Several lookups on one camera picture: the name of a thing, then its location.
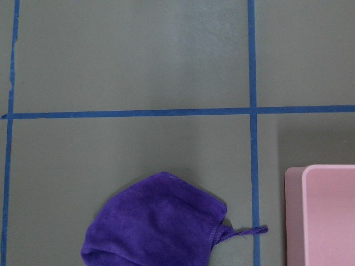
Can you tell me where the pink plastic tray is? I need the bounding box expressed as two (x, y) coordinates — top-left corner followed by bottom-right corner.
(285, 165), (354, 265)

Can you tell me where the purple microfiber cloth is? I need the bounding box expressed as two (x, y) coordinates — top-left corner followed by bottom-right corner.
(81, 172), (268, 265)

